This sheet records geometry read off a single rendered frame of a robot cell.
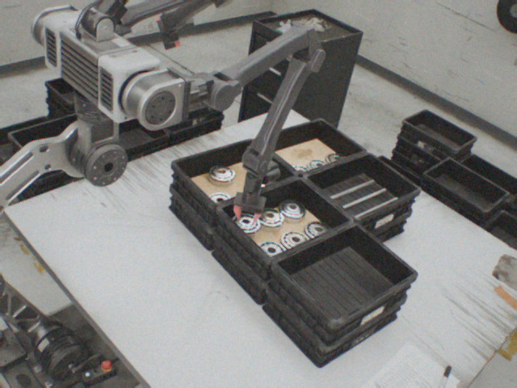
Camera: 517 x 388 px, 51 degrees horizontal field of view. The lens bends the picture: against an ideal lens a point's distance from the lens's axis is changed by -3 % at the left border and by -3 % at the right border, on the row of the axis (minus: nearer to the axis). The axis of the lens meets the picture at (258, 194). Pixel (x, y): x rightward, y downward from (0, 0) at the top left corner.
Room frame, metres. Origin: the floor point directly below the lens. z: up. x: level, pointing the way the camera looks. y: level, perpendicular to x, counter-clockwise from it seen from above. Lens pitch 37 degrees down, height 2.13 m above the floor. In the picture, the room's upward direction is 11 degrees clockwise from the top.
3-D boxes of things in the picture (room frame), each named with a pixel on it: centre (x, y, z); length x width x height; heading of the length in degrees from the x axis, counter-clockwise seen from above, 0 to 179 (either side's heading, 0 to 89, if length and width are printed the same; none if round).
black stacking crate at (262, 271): (1.52, -0.11, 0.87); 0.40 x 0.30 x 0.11; 135
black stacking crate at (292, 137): (2.01, -0.18, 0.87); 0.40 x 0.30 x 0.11; 135
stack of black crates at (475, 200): (2.50, -1.08, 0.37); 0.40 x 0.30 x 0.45; 51
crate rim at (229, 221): (1.52, -0.11, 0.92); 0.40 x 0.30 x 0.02; 135
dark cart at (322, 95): (3.54, -0.12, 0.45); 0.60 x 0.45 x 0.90; 141
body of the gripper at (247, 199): (1.49, 0.02, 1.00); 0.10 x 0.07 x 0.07; 88
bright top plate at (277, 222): (1.57, -0.06, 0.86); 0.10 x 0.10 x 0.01
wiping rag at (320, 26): (3.66, -0.15, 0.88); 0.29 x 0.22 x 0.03; 141
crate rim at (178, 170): (1.73, 0.10, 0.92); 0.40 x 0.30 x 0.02; 135
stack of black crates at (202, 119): (2.83, 0.52, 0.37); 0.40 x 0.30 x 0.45; 141
